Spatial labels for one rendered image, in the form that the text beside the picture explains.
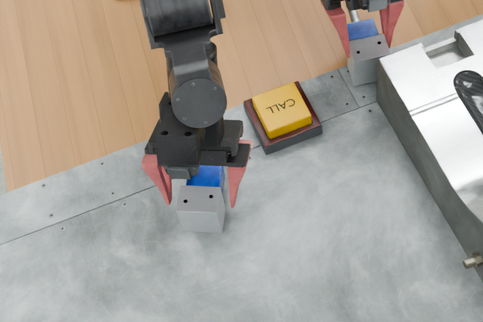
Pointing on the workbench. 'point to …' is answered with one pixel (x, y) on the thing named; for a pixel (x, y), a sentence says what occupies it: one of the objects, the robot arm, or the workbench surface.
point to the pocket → (448, 51)
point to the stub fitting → (473, 261)
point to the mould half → (439, 131)
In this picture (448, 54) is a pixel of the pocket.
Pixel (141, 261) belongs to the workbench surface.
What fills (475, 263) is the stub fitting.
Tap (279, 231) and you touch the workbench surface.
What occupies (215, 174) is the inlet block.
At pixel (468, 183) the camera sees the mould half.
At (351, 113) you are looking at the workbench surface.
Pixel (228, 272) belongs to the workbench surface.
